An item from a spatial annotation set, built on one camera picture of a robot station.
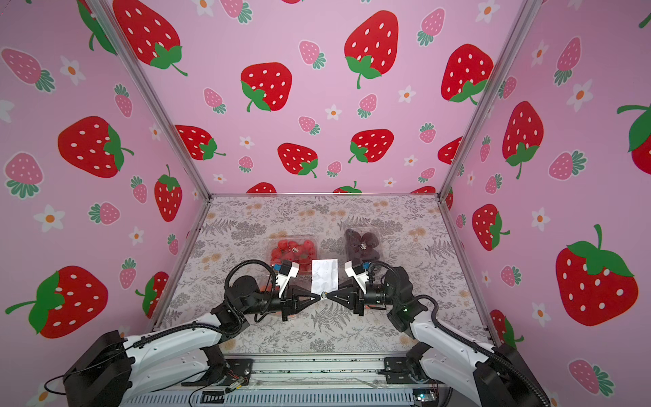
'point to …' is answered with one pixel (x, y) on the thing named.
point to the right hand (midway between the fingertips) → (328, 302)
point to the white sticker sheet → (324, 275)
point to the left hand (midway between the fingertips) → (319, 300)
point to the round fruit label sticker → (295, 250)
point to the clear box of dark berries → (360, 248)
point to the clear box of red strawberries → (300, 249)
